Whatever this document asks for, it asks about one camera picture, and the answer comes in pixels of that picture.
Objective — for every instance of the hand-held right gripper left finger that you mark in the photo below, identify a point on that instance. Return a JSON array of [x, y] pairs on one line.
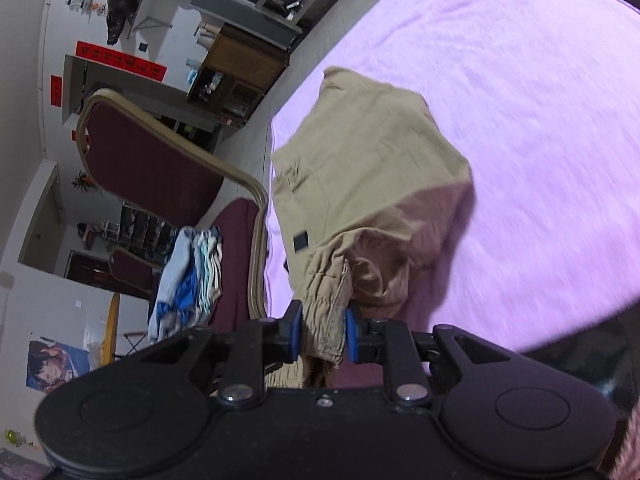
[[294, 332]]

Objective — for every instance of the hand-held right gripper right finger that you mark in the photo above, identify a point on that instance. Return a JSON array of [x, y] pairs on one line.
[[351, 335]]

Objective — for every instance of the khaki pants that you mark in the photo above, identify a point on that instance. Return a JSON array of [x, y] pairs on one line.
[[360, 160]]

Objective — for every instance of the stack of folded clothes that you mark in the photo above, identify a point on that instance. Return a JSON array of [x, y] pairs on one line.
[[200, 270]]

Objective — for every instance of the shoe rack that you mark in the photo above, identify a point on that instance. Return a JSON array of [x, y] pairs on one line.
[[145, 230]]

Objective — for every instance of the yellow round table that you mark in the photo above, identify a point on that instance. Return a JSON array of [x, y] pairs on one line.
[[111, 325]]

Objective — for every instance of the orange potted plant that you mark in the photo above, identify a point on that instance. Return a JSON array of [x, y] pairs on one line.
[[82, 181]]

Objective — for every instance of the pink blanket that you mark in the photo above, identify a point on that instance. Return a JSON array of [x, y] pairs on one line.
[[525, 135]]

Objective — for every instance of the wooden cabinet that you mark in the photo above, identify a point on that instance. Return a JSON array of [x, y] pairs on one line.
[[245, 67]]

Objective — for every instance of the small red banner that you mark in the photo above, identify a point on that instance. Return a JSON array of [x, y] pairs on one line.
[[56, 91], [80, 141]]

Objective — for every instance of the pink fuzzy garment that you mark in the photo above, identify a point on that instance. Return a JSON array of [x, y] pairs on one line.
[[627, 445]]

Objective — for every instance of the long red banner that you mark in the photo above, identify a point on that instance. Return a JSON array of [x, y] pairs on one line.
[[120, 60]]

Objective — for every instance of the grey television stand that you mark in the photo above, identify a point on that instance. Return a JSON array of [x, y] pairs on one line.
[[245, 12]]

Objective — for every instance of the white folding table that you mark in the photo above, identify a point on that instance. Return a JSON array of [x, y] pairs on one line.
[[155, 5]]

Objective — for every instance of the dark animal figure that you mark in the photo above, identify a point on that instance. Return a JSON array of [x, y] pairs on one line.
[[125, 0]]

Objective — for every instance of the maroon chair with gold frame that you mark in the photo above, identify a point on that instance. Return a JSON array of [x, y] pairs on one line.
[[145, 170], [135, 270]]

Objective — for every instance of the wall poster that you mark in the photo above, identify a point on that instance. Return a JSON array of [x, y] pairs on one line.
[[55, 367]]

